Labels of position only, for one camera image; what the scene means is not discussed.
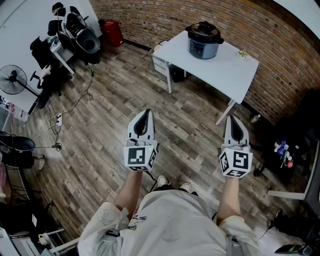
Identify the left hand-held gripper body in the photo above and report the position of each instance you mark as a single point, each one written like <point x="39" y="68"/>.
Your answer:
<point x="136" y="156"/>

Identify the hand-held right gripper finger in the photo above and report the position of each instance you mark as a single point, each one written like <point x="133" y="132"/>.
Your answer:
<point x="228" y="132"/>
<point x="237" y="132"/>

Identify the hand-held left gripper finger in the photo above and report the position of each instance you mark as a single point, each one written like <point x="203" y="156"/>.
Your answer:
<point x="151" y="130"/>
<point x="131" y="127"/>

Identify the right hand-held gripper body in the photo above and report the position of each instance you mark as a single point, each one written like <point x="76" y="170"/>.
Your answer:
<point x="241" y="160"/>

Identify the electric pressure cooker base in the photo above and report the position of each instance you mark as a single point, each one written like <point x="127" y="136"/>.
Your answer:
<point x="200" y="48"/>

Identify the black steel pressure cooker lid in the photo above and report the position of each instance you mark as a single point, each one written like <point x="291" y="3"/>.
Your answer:
<point x="202" y="31"/>

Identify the person's right forearm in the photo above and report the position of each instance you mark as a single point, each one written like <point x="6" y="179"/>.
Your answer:
<point x="230" y="200"/>

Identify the person's left forearm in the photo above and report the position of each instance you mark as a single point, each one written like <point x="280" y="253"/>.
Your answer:
<point x="130" y="190"/>

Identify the small pale bottle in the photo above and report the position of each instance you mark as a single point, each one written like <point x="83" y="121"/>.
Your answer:
<point x="255" y="118"/>

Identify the person's left white shoe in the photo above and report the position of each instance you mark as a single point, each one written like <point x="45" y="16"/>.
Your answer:
<point x="162" y="180"/>

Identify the person's white shoe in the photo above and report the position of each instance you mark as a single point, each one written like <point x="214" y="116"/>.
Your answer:
<point x="162" y="180"/>
<point x="185" y="187"/>

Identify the black cluttered chair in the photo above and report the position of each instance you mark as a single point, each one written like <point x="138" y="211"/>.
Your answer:
<point x="287" y="150"/>

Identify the person's right white shoe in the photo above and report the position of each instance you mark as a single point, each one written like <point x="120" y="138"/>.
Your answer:
<point x="185" y="187"/>

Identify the white drawer cabinet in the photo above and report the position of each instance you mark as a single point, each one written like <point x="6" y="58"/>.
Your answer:
<point x="160" y="62"/>

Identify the white power strip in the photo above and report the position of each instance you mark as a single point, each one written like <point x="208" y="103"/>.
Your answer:
<point x="59" y="120"/>

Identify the person's beige shirt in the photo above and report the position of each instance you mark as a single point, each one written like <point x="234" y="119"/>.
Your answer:
<point x="170" y="225"/>

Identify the small green potted plant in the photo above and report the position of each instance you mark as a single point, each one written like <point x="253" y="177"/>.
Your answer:
<point x="243" y="53"/>

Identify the black padded swivel chair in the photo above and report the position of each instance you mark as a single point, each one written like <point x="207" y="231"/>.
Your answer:
<point x="85" y="42"/>

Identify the red plastic crate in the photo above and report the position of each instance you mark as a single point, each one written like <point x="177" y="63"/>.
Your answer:
<point x="112" y="32"/>

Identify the black standing fan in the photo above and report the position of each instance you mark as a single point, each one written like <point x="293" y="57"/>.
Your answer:
<point x="12" y="80"/>

